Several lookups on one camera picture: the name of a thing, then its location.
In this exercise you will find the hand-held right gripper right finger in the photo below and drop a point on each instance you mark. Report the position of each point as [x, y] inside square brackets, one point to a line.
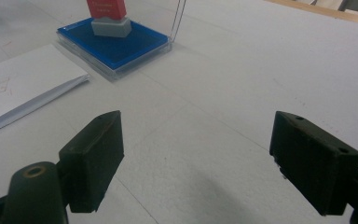
[313, 161]

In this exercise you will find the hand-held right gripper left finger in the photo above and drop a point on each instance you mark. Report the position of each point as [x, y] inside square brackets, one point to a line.
[90, 161]

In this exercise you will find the blue ink pad clear case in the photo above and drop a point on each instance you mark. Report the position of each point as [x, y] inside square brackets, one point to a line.
[121, 53]

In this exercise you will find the red stamp with grey base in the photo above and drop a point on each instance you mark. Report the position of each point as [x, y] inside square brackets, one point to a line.
[108, 14]

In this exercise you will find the white paper sheets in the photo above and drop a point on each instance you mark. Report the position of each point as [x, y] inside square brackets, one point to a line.
[21, 81]

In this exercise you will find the white table cover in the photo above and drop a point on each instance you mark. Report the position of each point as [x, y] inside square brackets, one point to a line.
[217, 93]

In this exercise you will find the wooden table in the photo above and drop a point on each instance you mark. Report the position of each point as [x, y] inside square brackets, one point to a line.
[323, 11]

